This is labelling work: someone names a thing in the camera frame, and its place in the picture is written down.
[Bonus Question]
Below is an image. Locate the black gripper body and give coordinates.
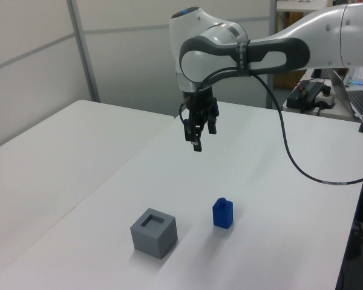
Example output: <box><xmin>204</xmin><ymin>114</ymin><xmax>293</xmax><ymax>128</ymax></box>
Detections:
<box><xmin>185</xmin><ymin>87</ymin><xmax>221</xmax><ymax>119</ymax></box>

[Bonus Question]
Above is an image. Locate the blue block with knob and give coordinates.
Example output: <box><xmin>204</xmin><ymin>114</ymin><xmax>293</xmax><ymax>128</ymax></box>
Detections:
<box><xmin>212</xmin><ymin>198</ymin><xmax>234</xmax><ymax>230</ymax></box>

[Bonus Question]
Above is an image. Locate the grey hollow cuboid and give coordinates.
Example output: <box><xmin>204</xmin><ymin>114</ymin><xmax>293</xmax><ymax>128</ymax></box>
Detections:
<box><xmin>130</xmin><ymin>207</ymin><xmax>178</xmax><ymax>260</ymax></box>

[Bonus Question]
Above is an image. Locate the brown cardboard box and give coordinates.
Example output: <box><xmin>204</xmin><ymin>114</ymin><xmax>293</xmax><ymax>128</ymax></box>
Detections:
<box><xmin>273</xmin><ymin>68</ymin><xmax>309</xmax><ymax>90</ymax></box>

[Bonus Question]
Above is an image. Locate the black power supply box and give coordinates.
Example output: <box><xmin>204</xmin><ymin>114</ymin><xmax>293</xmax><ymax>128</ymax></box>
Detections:
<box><xmin>286</xmin><ymin>80</ymin><xmax>325</xmax><ymax>110</ymax></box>

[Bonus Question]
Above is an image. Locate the white emergency stop box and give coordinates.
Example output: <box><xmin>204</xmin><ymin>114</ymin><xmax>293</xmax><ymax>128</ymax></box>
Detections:
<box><xmin>313</xmin><ymin>86</ymin><xmax>335</xmax><ymax>117</ymax></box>

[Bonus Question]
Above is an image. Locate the silver laptop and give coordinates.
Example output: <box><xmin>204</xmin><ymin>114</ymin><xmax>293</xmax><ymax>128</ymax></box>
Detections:
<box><xmin>329</xmin><ymin>68</ymin><xmax>363</xmax><ymax>119</ymax></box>

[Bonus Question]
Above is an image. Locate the white backlit keyboard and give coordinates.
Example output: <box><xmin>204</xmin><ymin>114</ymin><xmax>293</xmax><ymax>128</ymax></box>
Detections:
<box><xmin>344</xmin><ymin>65</ymin><xmax>363</xmax><ymax>89</ymax></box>

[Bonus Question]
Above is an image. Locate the black cable strap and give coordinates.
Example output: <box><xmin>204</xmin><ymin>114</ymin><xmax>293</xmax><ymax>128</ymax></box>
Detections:
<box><xmin>234</xmin><ymin>38</ymin><xmax>251</xmax><ymax>77</ymax></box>

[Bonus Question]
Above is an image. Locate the grey partition post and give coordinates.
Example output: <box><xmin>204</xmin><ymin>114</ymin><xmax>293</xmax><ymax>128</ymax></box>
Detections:
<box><xmin>265</xmin><ymin>0</ymin><xmax>280</xmax><ymax>110</ymax></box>

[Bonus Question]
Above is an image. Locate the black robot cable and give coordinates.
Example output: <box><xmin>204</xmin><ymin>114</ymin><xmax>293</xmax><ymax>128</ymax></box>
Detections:
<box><xmin>178</xmin><ymin>68</ymin><xmax>363</xmax><ymax>186</ymax></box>

